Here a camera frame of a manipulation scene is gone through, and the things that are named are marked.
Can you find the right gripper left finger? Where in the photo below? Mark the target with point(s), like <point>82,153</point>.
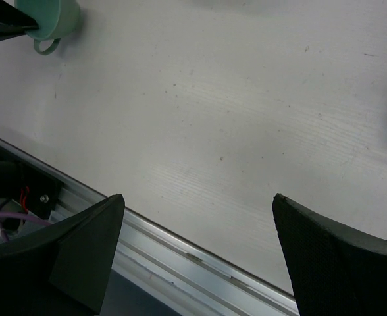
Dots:
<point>64,268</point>

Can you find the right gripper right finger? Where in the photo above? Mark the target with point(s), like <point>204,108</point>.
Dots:
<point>334,269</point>

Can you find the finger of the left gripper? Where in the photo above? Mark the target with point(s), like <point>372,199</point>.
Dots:
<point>13,22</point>

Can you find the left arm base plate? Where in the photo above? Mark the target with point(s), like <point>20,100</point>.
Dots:
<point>34,189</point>

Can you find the aluminium mounting rail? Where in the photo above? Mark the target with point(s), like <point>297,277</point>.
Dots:
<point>160,269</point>

